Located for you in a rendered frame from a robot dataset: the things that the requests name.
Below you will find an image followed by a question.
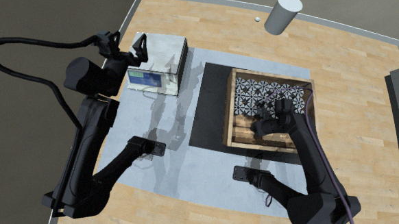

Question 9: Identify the black rectangular mat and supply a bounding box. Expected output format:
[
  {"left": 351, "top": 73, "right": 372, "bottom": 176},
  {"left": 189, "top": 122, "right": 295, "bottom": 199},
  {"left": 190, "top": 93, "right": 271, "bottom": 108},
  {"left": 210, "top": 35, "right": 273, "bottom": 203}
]
[{"left": 189, "top": 62, "right": 302, "bottom": 165}]

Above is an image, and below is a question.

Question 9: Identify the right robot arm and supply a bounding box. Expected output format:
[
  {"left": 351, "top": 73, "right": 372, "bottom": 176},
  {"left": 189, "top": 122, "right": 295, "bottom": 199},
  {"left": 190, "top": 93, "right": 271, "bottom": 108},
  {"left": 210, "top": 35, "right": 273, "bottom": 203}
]
[{"left": 232, "top": 98, "right": 361, "bottom": 224}]

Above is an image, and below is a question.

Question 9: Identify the wooden crate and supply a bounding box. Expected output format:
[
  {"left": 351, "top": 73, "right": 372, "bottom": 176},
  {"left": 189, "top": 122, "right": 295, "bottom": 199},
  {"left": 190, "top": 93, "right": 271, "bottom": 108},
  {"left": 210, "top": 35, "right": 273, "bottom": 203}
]
[{"left": 222, "top": 68, "right": 320, "bottom": 153}]

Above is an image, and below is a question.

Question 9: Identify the white bench scale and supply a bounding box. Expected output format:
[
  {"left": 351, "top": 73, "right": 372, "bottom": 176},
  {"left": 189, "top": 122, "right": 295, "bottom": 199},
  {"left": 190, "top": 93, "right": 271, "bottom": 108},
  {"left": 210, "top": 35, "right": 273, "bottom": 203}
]
[{"left": 126, "top": 33, "right": 188, "bottom": 96}]

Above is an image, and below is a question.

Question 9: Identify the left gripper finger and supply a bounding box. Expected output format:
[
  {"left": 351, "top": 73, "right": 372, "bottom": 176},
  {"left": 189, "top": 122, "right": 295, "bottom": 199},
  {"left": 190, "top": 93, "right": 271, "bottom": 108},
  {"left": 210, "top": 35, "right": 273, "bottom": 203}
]
[
  {"left": 132, "top": 34, "right": 148, "bottom": 60},
  {"left": 112, "top": 31, "right": 121, "bottom": 46}
]

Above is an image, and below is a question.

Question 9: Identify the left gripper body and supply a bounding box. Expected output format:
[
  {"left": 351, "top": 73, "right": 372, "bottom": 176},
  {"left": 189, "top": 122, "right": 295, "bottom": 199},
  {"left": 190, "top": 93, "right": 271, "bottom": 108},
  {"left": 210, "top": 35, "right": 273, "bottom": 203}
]
[{"left": 96, "top": 40, "right": 148, "bottom": 79}]

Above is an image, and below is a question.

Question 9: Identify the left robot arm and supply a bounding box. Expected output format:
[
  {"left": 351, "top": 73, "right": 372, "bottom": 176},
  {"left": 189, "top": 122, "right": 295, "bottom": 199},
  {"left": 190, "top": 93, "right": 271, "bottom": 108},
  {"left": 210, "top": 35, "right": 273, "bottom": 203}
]
[{"left": 41, "top": 57, "right": 166, "bottom": 219}]

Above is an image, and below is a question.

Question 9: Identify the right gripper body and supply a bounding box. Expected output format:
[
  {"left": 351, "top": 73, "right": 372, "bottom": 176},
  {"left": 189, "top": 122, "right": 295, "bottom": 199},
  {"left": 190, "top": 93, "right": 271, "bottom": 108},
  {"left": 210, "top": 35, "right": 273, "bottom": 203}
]
[{"left": 254, "top": 108, "right": 275, "bottom": 136}]

